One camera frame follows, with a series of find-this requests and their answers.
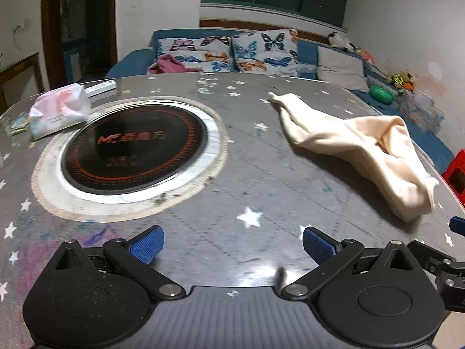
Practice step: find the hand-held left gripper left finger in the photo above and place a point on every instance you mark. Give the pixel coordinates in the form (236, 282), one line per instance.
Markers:
(147, 245)

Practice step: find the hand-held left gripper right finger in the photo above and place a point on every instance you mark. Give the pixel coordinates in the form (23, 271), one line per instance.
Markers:
(318, 244)

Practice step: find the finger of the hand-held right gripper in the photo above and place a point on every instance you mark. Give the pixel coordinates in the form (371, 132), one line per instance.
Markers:
(441, 263)
(458, 224)

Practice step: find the cream sweater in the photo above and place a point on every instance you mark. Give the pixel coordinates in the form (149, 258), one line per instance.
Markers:
(363, 141)

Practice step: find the red plastic stool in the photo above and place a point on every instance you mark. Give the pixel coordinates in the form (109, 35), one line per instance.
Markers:
(456, 178)

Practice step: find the round black induction cooktop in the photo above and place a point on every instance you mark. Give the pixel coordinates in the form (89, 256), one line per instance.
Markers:
(134, 152)

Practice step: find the grey star-print tablecloth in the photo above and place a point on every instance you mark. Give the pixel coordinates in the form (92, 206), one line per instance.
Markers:
(254, 174)

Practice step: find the clear plastic storage box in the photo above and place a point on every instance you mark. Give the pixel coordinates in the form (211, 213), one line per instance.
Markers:
(423, 111)

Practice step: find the green plastic bowl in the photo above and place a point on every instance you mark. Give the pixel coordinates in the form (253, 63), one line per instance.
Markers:
(380, 94)

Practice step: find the plush toys on ledge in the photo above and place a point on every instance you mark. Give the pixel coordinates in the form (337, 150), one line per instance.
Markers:
(399, 80)

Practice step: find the pink white tissue pack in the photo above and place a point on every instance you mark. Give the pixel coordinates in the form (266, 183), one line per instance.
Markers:
(58, 111)

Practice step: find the white remote control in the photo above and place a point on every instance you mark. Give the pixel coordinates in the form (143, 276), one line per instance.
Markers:
(100, 88)

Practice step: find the small printed packet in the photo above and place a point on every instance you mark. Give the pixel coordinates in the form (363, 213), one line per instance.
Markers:
(20, 123)

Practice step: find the plain grey pillow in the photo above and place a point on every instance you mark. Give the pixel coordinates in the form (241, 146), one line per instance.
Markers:
(341, 67)

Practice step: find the pink cloth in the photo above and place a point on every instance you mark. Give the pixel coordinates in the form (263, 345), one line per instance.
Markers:
(169, 64)

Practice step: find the blue sofa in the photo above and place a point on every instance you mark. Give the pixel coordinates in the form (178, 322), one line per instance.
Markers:
(308, 56)

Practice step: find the orange pink plush toy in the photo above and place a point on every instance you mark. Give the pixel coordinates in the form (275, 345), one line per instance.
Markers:
(365, 54)

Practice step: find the butterfly pillow with pink butterfly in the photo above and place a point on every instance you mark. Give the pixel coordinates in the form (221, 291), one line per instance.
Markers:
(196, 52)

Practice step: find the butterfly pillow with blue butterflies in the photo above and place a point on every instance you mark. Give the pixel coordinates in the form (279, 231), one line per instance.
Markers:
(263, 52)

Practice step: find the black white plush toy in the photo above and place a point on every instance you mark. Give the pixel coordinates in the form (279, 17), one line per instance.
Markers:
(338, 40)

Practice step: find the wooden side table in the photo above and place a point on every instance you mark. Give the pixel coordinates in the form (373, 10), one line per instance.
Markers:
(21, 67)

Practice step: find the dark wooden doorway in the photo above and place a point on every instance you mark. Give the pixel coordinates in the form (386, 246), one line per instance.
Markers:
(45, 25)

